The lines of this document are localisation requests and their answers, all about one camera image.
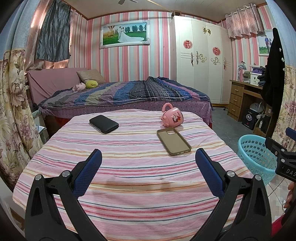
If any pink striped tablecloth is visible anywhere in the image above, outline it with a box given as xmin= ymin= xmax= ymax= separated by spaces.
xmin=13 ymin=109 xmax=257 ymax=234

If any grey satin curtain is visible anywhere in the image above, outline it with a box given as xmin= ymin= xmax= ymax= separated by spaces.
xmin=35 ymin=0 xmax=71 ymax=62

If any desk lamp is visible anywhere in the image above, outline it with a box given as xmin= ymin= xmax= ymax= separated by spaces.
xmin=237 ymin=61 xmax=247 ymax=81

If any wooden desk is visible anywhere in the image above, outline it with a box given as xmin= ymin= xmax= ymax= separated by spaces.
xmin=227 ymin=79 xmax=273 ymax=137

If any short pink curtain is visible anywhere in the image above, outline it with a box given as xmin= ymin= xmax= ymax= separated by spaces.
xmin=225 ymin=6 xmax=265 ymax=39

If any white box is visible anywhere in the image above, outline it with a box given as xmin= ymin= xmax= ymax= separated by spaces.
xmin=249 ymin=73 xmax=263 ymax=87

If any purple striped blanket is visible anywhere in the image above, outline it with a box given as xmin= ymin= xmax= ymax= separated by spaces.
xmin=38 ymin=76 xmax=211 ymax=109

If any black coat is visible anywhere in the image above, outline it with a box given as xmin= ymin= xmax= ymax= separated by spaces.
xmin=261 ymin=28 xmax=287 ymax=137

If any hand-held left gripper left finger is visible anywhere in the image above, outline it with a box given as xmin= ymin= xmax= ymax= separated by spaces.
xmin=25 ymin=149 xmax=103 ymax=241

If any framed wedding wall poster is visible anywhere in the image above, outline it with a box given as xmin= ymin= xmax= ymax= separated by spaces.
xmin=99 ymin=20 xmax=151 ymax=49

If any bed with pink headboard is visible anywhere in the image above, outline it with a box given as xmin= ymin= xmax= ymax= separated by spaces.
xmin=26 ymin=68 xmax=213 ymax=130

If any white nightstand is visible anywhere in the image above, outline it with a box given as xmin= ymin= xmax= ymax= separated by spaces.
xmin=32 ymin=109 xmax=49 ymax=142

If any brown phone case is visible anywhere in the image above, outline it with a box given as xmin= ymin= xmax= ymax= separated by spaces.
xmin=157 ymin=127 xmax=192 ymax=156

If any framed couple photo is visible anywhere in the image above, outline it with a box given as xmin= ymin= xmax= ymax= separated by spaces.
xmin=257 ymin=30 xmax=273 ymax=56

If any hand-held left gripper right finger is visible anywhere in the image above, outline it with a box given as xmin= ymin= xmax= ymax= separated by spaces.
xmin=192 ymin=148 xmax=271 ymax=241

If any floral curtain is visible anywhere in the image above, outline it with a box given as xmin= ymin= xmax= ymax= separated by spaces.
xmin=0 ymin=0 xmax=44 ymax=190
xmin=266 ymin=0 xmax=296 ymax=149

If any dark blue box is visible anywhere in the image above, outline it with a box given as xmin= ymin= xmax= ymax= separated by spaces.
xmin=242 ymin=108 xmax=258 ymax=130

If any white wardrobe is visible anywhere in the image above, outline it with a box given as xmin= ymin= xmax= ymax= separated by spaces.
xmin=170 ymin=16 xmax=233 ymax=105

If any blue plastic basket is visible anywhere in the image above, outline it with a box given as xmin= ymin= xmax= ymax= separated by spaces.
xmin=238 ymin=135 xmax=278 ymax=186

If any person's right hand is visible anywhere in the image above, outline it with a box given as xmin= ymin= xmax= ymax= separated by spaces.
xmin=284 ymin=182 xmax=296 ymax=209

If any brown pillow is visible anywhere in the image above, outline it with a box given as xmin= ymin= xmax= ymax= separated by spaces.
xmin=77 ymin=69 xmax=104 ymax=84

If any black phone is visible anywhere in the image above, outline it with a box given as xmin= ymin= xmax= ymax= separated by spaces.
xmin=89 ymin=115 xmax=119 ymax=134

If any pink mug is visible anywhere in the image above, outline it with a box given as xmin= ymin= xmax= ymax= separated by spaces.
xmin=161 ymin=103 xmax=184 ymax=128

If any pink satin curtain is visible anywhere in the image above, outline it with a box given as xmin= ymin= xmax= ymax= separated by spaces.
xmin=24 ymin=0 xmax=72 ymax=71

